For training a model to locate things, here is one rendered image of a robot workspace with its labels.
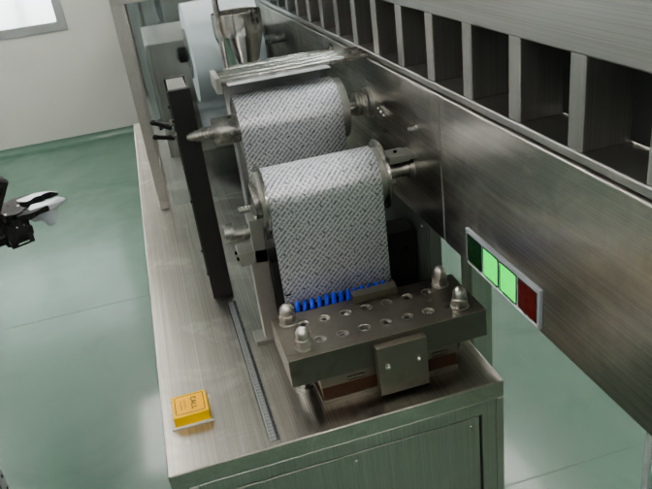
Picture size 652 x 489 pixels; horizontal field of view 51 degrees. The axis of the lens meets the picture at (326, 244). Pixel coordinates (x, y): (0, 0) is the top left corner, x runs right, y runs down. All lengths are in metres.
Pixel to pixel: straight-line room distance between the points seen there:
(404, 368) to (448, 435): 0.18
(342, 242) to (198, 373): 0.43
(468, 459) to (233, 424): 0.49
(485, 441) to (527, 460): 1.06
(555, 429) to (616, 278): 1.79
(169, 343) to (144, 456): 1.18
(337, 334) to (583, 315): 0.52
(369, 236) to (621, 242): 0.67
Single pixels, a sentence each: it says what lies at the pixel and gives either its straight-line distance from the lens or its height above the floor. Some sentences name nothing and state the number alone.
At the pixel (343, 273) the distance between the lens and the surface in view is 1.46.
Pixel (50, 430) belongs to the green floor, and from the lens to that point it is 3.11.
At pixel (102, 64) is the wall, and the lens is 6.90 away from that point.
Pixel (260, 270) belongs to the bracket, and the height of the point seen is 1.08.
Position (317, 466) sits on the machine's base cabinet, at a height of 0.82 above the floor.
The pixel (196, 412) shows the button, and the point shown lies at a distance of 1.40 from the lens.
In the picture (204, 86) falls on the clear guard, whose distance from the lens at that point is 2.33.
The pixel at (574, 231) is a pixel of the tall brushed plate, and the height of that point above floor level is 1.35.
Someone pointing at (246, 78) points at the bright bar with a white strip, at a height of 1.45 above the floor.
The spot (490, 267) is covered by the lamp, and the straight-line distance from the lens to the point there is 1.21.
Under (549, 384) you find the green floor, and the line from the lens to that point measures 2.87.
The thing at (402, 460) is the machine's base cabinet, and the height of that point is 0.77.
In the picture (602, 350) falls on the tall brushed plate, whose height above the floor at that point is 1.20.
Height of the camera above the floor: 1.78
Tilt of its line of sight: 26 degrees down
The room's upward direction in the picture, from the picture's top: 8 degrees counter-clockwise
